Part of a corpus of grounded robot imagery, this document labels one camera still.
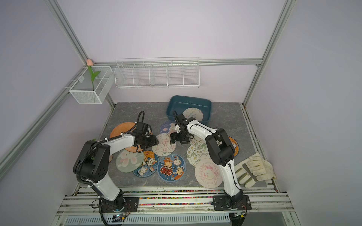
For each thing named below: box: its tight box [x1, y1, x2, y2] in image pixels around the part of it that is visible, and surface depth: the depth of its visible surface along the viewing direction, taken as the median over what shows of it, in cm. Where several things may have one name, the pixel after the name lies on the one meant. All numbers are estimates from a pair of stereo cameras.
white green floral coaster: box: [186, 139, 211, 168], surface depth 95 cm
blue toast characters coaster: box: [156, 153, 187, 183], surface depth 88 cm
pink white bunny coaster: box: [194, 158, 223, 189], surface depth 86 cm
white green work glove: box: [233, 152, 277, 189], surface depth 86 cm
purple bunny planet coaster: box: [159, 120, 178, 138], surface depth 107 cm
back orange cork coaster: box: [109, 121, 137, 139], surface depth 107 cm
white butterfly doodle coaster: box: [151, 132, 177, 157], surface depth 98 cm
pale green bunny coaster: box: [115, 148, 145, 173], surface depth 91 cm
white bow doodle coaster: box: [181, 107, 205, 122], surface depth 118 cm
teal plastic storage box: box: [165, 95, 213, 123], surface depth 122 cm
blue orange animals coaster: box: [132, 150, 160, 178], surface depth 89 cm
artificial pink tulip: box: [86, 58, 101, 91], surface depth 92 cm
